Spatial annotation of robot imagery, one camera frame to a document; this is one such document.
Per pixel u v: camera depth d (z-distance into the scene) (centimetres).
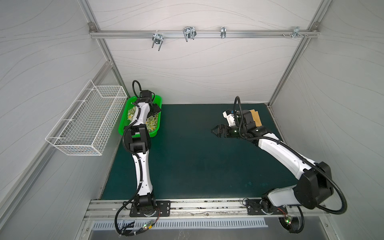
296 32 76
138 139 63
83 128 68
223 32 78
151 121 102
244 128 63
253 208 73
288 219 72
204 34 79
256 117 111
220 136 71
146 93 86
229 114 73
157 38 79
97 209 75
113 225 65
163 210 73
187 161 91
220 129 71
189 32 77
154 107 101
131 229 69
